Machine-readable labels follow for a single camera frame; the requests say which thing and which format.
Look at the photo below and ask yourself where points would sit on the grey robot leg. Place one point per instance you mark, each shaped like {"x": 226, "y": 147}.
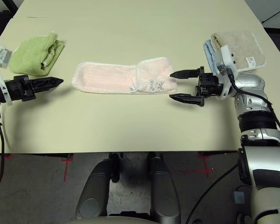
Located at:
{"x": 93, "y": 191}
{"x": 164, "y": 191}

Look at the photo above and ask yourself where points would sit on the beige folded towel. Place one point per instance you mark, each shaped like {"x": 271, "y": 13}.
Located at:
{"x": 242, "y": 44}

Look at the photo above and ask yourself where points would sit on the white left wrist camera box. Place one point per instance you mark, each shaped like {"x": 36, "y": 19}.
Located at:
{"x": 2, "y": 57}

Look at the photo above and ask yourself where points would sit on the light blue folded towel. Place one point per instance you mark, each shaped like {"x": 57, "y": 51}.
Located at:
{"x": 210, "y": 56}

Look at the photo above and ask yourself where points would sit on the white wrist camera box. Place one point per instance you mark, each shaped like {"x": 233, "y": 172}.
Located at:
{"x": 2, "y": 57}
{"x": 226, "y": 56}

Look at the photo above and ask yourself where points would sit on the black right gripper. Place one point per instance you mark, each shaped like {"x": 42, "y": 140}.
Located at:
{"x": 210, "y": 86}

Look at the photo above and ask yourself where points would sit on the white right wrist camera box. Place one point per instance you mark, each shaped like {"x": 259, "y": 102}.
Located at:
{"x": 226, "y": 56}

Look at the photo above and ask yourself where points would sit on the small grey floor box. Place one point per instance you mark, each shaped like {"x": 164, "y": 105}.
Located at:
{"x": 239, "y": 198}

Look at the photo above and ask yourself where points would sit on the green folded towel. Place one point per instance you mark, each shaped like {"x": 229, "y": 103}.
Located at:
{"x": 30, "y": 53}

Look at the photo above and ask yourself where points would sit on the black metal frame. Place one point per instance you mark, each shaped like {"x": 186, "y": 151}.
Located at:
{"x": 270, "y": 11}
{"x": 12, "y": 5}

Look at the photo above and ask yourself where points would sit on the grey sneaker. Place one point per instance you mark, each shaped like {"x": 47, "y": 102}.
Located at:
{"x": 243, "y": 217}

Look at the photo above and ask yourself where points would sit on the grey left robot leg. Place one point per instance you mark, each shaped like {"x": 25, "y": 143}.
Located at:
{"x": 93, "y": 191}

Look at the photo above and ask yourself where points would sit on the pink terry towel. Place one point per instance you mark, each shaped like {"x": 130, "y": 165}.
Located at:
{"x": 102, "y": 77}

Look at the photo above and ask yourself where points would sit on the grey right robot leg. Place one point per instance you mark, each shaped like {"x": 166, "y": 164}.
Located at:
{"x": 164, "y": 191}

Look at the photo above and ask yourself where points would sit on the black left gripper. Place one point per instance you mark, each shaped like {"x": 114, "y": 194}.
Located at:
{"x": 19, "y": 88}

